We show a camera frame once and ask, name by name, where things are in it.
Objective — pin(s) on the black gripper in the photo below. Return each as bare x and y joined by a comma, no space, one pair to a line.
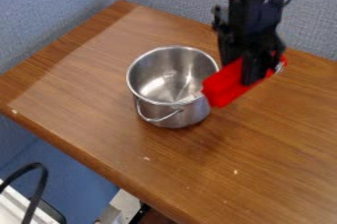
247,28

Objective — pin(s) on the red rectangular block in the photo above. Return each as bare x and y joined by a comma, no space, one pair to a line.
223,86

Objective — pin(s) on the stainless steel pot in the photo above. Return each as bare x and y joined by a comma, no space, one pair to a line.
164,79

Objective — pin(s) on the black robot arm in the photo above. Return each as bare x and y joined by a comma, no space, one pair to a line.
248,36

